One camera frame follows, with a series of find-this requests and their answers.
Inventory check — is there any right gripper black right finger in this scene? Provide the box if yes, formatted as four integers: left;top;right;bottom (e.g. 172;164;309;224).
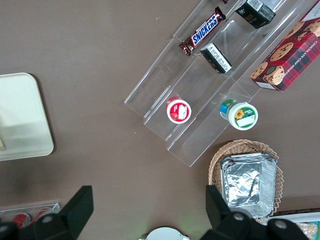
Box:
205;184;308;240

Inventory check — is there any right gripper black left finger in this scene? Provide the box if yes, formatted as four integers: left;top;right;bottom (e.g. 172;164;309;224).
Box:
0;185;94;240

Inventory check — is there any light wicker basket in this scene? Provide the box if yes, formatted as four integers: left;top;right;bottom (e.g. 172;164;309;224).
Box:
208;139;284;225

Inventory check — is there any cream plastic tray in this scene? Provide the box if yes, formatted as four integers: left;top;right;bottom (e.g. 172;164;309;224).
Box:
0;72;55;162

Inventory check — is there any clear acrylic bottle rack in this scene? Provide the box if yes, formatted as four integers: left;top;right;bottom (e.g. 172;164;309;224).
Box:
0;202;61;227

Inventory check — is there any red cola bottle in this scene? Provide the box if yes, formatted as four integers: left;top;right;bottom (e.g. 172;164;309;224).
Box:
29;207;55;221
10;212;32;228

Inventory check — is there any stack of aluminium foil trays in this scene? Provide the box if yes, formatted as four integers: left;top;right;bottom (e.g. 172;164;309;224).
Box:
219;153;279;219

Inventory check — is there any white plastic snack bin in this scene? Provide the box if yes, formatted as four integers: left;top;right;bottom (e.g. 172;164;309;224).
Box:
266;211;320;240

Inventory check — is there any large rice cracker bag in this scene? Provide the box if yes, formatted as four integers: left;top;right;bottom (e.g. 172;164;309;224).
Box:
296;221;320;240

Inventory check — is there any green-lid white cup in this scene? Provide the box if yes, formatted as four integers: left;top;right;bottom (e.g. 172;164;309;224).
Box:
219;98;259;132

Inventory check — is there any red-lid cup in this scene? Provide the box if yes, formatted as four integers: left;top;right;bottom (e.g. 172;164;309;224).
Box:
165;96;193;125

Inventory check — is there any clear acrylic stepped shelf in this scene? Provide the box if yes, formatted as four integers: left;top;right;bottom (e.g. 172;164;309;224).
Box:
123;0;320;168

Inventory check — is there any small black box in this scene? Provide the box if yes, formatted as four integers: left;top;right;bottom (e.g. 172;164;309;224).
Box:
234;0;277;30
199;42;233;75

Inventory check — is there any red chocolate chip cookie box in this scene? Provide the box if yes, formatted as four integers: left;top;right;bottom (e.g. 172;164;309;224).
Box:
249;1;320;93

